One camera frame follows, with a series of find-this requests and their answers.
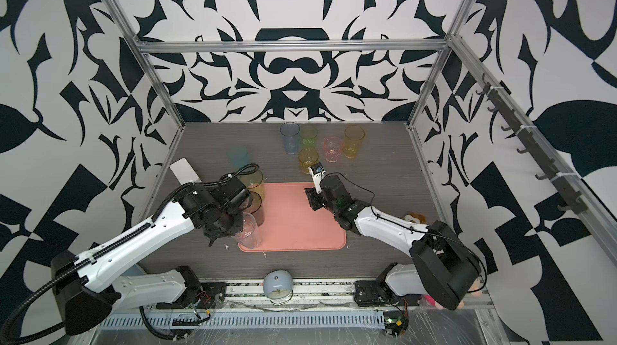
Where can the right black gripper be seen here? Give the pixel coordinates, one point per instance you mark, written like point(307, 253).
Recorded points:
point(313, 198)

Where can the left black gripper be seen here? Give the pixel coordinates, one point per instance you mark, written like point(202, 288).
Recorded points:
point(237, 227)

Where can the smoky grey tall glass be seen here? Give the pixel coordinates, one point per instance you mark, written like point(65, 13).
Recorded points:
point(254, 205)

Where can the clear tall glass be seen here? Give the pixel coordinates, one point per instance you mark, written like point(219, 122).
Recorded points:
point(249, 236)

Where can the light green tall glass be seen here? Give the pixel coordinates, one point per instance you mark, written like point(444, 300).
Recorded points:
point(254, 183)

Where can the pink plastic tray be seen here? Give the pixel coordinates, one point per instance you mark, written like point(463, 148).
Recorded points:
point(290, 225)

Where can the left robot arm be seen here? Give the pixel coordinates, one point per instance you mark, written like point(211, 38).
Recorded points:
point(101, 286)

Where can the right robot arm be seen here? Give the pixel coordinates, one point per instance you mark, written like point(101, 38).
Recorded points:
point(442, 267)

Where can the yellow short glass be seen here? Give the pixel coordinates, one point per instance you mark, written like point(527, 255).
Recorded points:
point(307, 158)

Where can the pink short glass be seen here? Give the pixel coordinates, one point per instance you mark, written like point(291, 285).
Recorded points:
point(332, 147)

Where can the teal frosted glass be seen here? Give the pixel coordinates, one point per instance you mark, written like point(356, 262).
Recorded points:
point(239, 156)

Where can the orange tall glass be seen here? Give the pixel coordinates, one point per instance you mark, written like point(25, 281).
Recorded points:
point(353, 139)

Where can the green short glass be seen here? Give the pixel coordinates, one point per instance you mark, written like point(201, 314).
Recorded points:
point(308, 136)

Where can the blue tall glass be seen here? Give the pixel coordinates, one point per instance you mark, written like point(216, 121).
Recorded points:
point(291, 137)

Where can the brown white flower toy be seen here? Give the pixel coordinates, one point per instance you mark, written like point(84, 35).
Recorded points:
point(415, 218)

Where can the white round timer device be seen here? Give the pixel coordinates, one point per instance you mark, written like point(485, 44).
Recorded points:
point(278, 287)

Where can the pink plush pig toy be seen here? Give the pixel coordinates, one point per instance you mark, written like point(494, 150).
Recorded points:
point(475, 291)

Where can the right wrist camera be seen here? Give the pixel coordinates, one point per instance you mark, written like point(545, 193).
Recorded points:
point(317, 173)

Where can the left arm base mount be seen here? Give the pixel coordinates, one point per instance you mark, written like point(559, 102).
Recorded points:
point(201, 295)

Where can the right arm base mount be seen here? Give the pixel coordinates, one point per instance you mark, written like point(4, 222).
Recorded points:
point(376, 292)

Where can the white slotted cable duct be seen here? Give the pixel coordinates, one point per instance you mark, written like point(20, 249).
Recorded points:
point(272, 320)

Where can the black wall hook rail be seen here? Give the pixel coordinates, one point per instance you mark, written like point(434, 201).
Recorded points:
point(534, 145)

